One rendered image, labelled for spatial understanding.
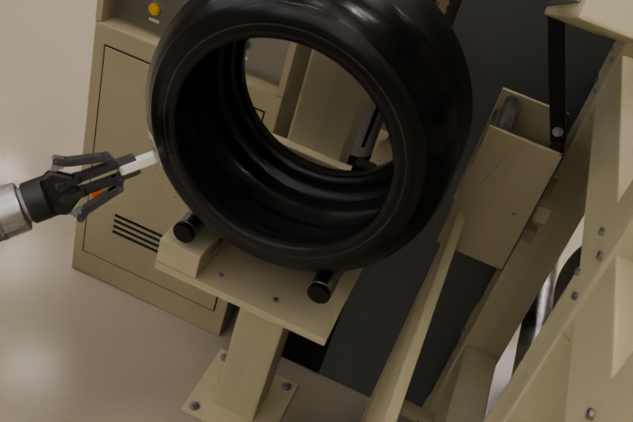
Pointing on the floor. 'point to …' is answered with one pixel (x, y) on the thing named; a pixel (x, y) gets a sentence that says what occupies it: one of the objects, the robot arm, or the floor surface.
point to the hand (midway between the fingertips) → (137, 162)
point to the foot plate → (278, 403)
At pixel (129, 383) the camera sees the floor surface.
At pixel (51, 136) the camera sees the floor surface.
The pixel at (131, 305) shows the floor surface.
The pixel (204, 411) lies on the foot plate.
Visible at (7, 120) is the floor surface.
